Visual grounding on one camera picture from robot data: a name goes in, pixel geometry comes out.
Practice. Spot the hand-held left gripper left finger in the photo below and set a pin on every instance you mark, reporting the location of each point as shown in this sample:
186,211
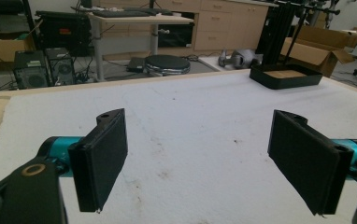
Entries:
100,161

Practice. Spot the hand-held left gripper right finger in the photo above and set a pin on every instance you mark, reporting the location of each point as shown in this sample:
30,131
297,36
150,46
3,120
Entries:
307,158

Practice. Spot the black tray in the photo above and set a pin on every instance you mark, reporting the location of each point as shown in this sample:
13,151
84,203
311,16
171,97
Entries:
285,76

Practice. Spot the white felt mat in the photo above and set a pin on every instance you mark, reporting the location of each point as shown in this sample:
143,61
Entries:
198,130

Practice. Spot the small black flat box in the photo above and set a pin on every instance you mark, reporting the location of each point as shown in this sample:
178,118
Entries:
136,64

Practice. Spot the open cardboard box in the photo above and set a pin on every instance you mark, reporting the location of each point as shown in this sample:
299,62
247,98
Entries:
318,48

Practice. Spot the round black disc base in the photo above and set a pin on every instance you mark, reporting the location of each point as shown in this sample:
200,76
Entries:
167,64

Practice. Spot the grey headset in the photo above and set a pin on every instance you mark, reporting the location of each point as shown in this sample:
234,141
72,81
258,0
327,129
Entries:
239,58

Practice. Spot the black metal stand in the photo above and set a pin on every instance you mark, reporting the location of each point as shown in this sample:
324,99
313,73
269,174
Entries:
279,31

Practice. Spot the large black case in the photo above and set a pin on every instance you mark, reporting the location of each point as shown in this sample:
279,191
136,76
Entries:
63,32

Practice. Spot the light wooden desk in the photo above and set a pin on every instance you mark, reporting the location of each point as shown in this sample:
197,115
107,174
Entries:
136,21

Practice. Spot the black keyboard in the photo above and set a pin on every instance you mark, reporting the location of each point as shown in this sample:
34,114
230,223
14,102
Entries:
120,13

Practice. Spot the wooden drawer cabinet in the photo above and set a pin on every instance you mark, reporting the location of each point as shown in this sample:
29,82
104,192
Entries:
226,25

